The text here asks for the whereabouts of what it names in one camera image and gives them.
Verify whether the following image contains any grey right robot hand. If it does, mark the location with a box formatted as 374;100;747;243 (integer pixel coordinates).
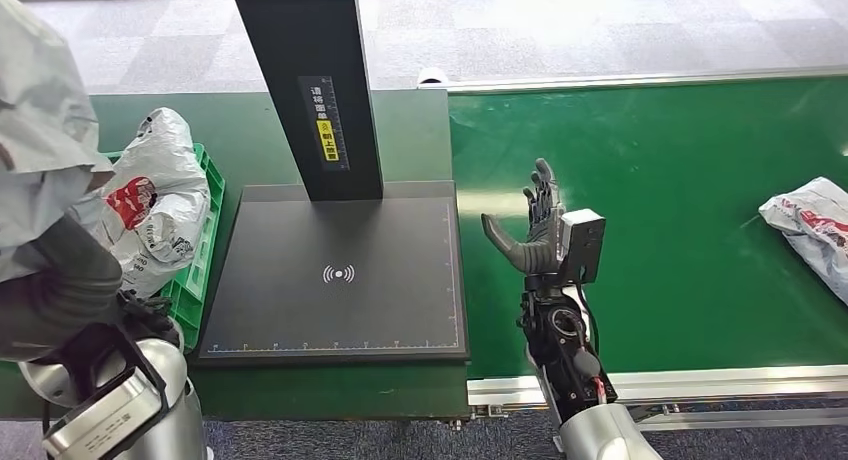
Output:
481;157;568;276

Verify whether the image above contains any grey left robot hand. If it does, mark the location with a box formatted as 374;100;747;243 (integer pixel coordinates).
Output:
0;215;125;363

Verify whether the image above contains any white red-print courier bag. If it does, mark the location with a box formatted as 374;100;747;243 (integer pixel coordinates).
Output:
0;0;117;286
758;176;848;306
86;107;212;299

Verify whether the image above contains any green conveyor belt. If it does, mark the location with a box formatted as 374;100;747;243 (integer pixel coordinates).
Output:
449;75;848;382

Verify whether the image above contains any black inbound scanner machine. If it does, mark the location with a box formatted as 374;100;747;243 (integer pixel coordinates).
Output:
195;0;472;369

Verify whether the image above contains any green plastic crate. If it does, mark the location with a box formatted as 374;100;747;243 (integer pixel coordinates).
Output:
99;142;227;352

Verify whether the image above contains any dark green table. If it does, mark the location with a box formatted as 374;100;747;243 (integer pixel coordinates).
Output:
0;89;472;422

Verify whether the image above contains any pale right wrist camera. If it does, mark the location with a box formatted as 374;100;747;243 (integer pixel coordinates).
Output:
559;208;607;286

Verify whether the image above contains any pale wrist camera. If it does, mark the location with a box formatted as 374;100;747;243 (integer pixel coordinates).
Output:
559;208;607;286
40;367;167;460

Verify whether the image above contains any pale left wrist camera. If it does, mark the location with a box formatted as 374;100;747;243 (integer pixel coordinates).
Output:
40;367;167;460

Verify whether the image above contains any aluminium conveyor frame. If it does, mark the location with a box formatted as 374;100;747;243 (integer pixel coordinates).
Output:
417;64;848;432

